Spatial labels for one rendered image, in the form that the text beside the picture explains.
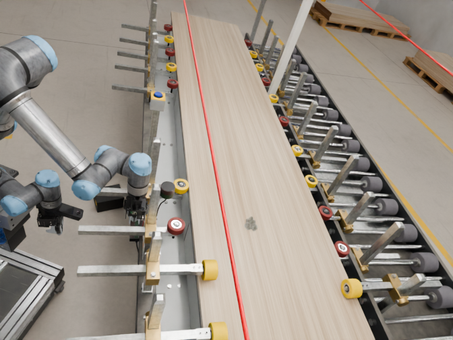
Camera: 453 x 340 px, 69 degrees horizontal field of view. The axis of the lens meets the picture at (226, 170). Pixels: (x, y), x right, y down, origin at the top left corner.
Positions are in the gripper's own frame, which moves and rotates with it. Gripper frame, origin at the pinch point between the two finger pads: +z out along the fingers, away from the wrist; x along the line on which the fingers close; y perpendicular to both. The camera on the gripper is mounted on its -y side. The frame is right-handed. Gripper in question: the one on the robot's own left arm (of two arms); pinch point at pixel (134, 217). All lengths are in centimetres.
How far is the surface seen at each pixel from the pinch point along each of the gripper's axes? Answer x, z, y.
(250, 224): 55, 9, -5
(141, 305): 6.3, 30.5, 23.4
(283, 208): 77, 10, -18
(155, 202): 8.2, -2.2, -7.1
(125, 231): -2.9, 14.6, -3.5
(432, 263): 161, 15, 11
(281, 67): 102, -10, -141
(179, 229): 20.3, 9.8, -2.2
